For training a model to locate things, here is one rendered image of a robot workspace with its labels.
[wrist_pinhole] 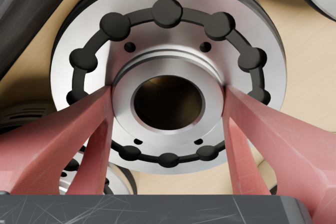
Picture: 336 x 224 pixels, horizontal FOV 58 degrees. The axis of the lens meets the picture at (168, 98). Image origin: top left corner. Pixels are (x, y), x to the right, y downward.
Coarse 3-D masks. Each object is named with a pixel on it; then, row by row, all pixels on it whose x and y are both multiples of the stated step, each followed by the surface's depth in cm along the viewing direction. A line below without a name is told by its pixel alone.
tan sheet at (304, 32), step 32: (64, 0) 14; (288, 0) 14; (288, 32) 15; (320, 32) 15; (32, 64) 16; (288, 64) 16; (320, 64) 16; (0, 96) 17; (32, 96) 17; (288, 96) 17; (320, 96) 17; (256, 160) 20; (160, 192) 22; (192, 192) 22; (224, 192) 22
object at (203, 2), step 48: (96, 0) 11; (144, 0) 11; (192, 0) 11; (240, 0) 11; (96, 48) 12; (144, 48) 12; (192, 48) 12; (240, 48) 12; (144, 144) 15; (192, 144) 15
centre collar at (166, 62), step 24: (168, 48) 12; (120, 72) 12; (144, 72) 12; (168, 72) 12; (192, 72) 12; (216, 72) 12; (120, 96) 12; (216, 96) 12; (120, 120) 13; (144, 120) 14; (192, 120) 13; (216, 120) 13; (168, 144) 14
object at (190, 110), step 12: (144, 84) 15; (156, 84) 16; (180, 84) 16; (192, 84) 15; (144, 96) 15; (156, 96) 16; (168, 96) 16; (180, 96) 16; (192, 96) 15; (144, 108) 14; (156, 108) 15; (168, 108) 15; (180, 108) 15; (192, 108) 14; (156, 120) 14; (168, 120) 14; (180, 120) 14
